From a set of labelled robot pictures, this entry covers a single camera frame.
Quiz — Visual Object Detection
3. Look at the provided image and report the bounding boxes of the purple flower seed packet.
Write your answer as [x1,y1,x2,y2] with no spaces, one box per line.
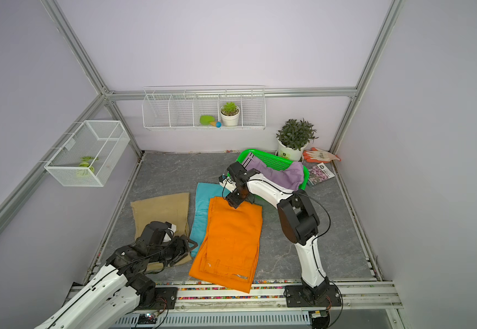
[308,163,335,186]

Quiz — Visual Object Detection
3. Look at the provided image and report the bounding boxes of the orange white work gloves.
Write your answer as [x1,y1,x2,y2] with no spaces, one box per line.
[302,148,341,163]

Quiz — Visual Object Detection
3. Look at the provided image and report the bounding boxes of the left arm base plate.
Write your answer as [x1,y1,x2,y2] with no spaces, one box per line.
[137,286,178,310]

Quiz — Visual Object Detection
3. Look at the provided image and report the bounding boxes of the large potted green plant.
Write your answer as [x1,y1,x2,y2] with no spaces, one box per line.
[276,119,317,161]

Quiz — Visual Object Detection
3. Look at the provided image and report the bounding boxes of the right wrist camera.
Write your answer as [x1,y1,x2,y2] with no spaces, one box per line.
[218,174,233,189]

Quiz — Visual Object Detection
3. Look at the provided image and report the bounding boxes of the green toy in shelf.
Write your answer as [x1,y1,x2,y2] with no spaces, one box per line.
[200,115,222,128]

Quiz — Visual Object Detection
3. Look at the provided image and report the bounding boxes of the orange pants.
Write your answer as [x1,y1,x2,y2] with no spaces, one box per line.
[189,197,263,293]

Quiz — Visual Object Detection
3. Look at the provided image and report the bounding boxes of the green item in side basket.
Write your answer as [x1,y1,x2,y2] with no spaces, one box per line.
[76,156,98,178]

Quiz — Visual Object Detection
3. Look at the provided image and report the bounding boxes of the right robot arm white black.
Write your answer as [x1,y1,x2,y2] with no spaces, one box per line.
[219,162,330,303]

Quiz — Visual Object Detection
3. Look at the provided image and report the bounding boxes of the purple shorts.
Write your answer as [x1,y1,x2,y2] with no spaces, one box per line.
[241,151,305,192]

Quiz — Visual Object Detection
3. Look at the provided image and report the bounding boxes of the khaki folded pants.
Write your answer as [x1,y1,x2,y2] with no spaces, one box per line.
[130,192,193,273]

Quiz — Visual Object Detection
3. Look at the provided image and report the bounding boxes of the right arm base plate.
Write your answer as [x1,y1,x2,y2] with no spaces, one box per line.
[283,284,342,309]

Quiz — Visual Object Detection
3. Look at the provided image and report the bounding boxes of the small potted succulent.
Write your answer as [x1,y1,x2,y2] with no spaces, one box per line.
[220,102,241,127]

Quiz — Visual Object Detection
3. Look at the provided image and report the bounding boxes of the aluminium rail frame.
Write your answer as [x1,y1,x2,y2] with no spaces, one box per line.
[51,279,406,329]

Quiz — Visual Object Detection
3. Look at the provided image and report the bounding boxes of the white wire side basket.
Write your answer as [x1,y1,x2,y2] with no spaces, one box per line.
[44,120,130,187]

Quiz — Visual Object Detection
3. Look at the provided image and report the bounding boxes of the green plastic basket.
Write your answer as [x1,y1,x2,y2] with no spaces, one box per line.
[236,149,310,191]

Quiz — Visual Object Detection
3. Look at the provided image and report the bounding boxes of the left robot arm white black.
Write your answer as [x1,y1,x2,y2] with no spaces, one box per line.
[40,222,198,328]

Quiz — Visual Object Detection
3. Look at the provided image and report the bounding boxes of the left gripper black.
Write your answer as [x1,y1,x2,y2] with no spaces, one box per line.
[149,234,198,266]

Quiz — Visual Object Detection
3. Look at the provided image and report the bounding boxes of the teal pants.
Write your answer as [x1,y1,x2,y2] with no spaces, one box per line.
[190,182,229,259]

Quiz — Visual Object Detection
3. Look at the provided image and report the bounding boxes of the white wire wall shelf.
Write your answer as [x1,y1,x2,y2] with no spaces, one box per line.
[142,85,267,130]

